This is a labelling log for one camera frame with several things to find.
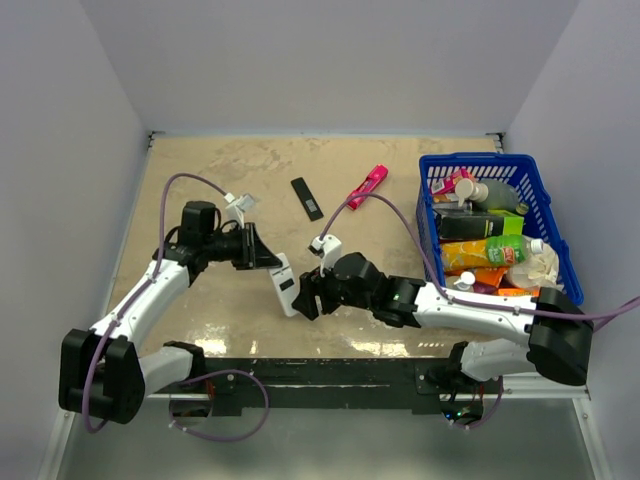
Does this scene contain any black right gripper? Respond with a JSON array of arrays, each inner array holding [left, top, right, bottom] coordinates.
[[292, 254, 376, 320]]

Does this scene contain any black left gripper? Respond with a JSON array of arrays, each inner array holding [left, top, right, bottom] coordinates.
[[203, 222, 282, 270]]

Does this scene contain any white remote control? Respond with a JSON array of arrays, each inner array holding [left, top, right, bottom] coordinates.
[[268, 253, 299, 317]]

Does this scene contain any black remote control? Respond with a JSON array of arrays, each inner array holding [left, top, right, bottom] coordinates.
[[291, 177, 324, 221]]

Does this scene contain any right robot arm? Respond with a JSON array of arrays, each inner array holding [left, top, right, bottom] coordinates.
[[292, 252, 594, 393]]

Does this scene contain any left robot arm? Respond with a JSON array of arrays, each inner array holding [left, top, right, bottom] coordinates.
[[58, 201, 284, 424]]

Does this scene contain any small white cap bottle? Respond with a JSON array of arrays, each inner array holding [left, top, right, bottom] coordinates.
[[446, 271, 476, 291]]

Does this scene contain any black green carton box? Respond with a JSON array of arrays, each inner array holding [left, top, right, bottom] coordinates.
[[434, 209, 524, 242]]

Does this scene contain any pink snack box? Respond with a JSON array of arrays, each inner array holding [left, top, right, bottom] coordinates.
[[430, 167, 476, 195]]

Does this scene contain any orange snack packet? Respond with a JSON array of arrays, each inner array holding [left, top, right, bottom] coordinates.
[[445, 267, 539, 297]]

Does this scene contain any orange juice bottle green label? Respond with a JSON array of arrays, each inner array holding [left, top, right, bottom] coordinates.
[[440, 234, 544, 272]]

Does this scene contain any grey bottle beige cap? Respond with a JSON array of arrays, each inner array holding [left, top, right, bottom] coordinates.
[[454, 178, 529, 216]]

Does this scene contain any blue plastic basket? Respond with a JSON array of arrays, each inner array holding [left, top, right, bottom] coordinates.
[[415, 152, 585, 307]]

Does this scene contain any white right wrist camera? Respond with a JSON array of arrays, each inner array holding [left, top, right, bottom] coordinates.
[[309, 234, 342, 274]]

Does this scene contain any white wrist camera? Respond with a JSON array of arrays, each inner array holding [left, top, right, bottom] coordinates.
[[309, 234, 342, 274], [224, 193, 256, 228]]

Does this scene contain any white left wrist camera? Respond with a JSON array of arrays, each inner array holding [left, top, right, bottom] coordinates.
[[224, 193, 256, 228]]

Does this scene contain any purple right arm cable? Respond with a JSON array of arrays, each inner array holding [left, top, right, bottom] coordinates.
[[319, 191, 640, 319]]

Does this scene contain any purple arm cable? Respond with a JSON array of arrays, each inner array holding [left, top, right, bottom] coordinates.
[[319, 191, 640, 319], [81, 172, 231, 434]]

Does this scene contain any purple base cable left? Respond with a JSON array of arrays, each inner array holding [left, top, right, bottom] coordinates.
[[168, 368, 271, 443]]

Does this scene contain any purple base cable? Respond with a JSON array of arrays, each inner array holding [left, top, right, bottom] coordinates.
[[168, 368, 271, 443], [448, 374, 505, 431]]

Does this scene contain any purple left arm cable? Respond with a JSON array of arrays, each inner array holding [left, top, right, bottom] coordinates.
[[81, 172, 231, 434]]

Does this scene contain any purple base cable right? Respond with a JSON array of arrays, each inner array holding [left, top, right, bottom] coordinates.
[[448, 374, 505, 431]]

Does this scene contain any aluminium frame rail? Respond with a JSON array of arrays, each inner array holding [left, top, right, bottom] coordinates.
[[503, 376, 590, 400]]

